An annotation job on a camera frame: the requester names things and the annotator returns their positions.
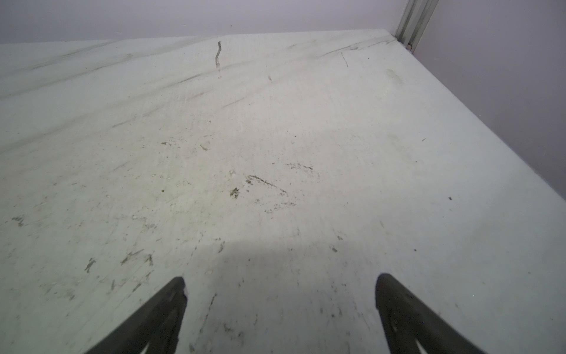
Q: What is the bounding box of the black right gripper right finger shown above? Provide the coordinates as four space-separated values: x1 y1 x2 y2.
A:
375 273 483 354

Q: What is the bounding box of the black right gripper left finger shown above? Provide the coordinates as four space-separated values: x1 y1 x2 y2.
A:
88 277 187 353

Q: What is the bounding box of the aluminium frame profile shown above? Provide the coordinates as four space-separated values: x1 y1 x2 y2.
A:
394 0 439 53

